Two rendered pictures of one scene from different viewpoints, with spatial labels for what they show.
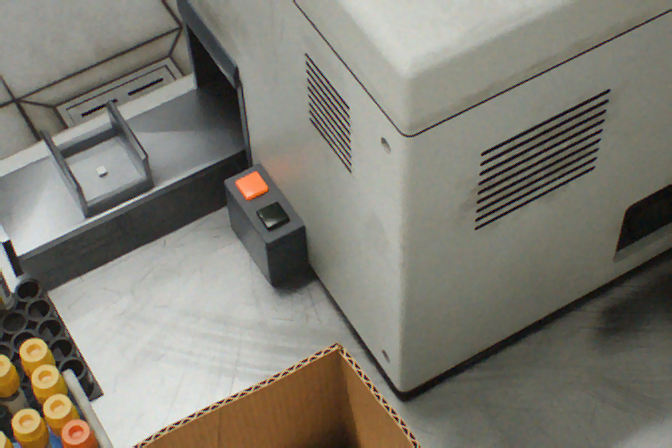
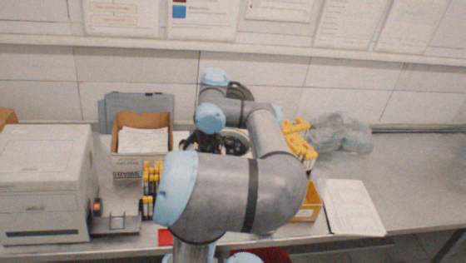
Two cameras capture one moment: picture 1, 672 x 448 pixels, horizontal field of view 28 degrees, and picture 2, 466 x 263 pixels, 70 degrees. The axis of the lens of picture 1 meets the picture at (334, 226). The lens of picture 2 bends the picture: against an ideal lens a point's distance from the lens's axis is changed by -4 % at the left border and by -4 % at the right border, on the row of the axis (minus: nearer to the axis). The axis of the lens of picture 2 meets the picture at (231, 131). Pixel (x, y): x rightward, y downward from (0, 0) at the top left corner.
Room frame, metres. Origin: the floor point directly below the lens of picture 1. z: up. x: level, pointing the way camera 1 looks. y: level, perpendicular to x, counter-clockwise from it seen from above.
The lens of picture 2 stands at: (1.20, 0.64, 1.91)
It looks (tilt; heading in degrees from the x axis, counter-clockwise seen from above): 36 degrees down; 192
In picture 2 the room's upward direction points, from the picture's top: 9 degrees clockwise
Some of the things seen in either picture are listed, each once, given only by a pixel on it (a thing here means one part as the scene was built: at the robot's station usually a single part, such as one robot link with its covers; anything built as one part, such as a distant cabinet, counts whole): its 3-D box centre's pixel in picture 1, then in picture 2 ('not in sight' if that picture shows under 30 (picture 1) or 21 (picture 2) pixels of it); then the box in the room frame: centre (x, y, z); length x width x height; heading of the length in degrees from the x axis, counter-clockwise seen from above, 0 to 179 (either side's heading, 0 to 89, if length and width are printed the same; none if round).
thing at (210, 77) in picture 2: not in sight; (212, 90); (0.38, 0.39, 1.43); 0.09 x 0.08 x 0.11; 17
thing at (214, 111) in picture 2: not in sight; (217, 111); (0.47, 0.43, 1.42); 0.11 x 0.11 x 0.08; 17
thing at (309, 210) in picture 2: not in sight; (299, 200); (0.18, 0.73, 0.92); 0.13 x 0.13 x 0.10; 25
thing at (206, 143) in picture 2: not in sight; (208, 134); (0.38, 0.39, 1.27); 0.09 x 0.08 x 0.12; 35
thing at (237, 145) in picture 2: not in sight; (228, 147); (0.04, 0.38, 0.97); 0.15 x 0.15 x 0.07
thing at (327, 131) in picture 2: not in sight; (325, 126); (-0.34, 0.78, 0.97); 0.26 x 0.17 x 0.19; 134
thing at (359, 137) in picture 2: not in sight; (358, 132); (-0.41, 0.95, 0.94); 0.20 x 0.17 x 0.14; 99
